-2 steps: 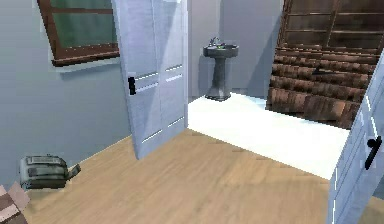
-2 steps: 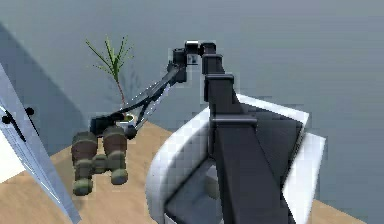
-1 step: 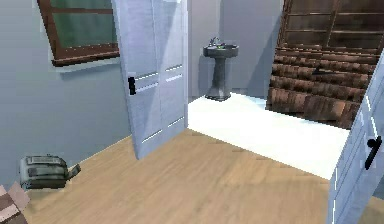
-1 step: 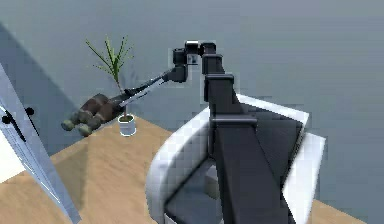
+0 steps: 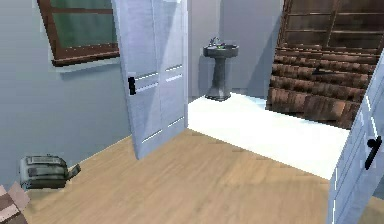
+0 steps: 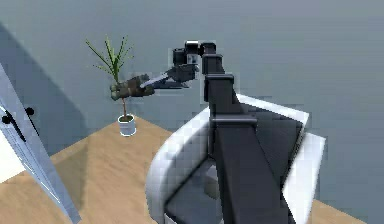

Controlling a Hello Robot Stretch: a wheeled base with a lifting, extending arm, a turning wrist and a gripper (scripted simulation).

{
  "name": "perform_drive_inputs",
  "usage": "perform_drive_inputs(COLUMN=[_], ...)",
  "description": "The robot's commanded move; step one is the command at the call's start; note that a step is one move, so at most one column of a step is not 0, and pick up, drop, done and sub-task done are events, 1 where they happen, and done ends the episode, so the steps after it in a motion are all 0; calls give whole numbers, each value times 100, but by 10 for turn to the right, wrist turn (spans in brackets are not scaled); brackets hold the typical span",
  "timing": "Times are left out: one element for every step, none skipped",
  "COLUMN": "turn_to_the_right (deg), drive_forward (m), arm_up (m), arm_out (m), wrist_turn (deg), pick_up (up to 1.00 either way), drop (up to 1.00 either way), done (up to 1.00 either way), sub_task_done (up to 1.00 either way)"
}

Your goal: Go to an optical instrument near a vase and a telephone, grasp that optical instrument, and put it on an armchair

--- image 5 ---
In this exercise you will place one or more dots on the grey green backpack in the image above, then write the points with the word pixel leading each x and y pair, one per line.
pixel 45 171

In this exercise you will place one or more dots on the brown wooden shelf cabinet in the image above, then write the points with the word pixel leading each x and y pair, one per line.
pixel 323 66

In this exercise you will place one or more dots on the brown framed window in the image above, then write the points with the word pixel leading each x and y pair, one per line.
pixel 80 30

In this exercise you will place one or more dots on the dark grey pedestal sink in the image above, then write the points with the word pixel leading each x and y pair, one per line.
pixel 220 66

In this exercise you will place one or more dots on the pale blue room door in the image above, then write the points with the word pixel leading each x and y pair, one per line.
pixel 155 76
pixel 356 160

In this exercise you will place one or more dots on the brown striped cloth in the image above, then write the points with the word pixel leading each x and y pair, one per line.
pixel 11 205

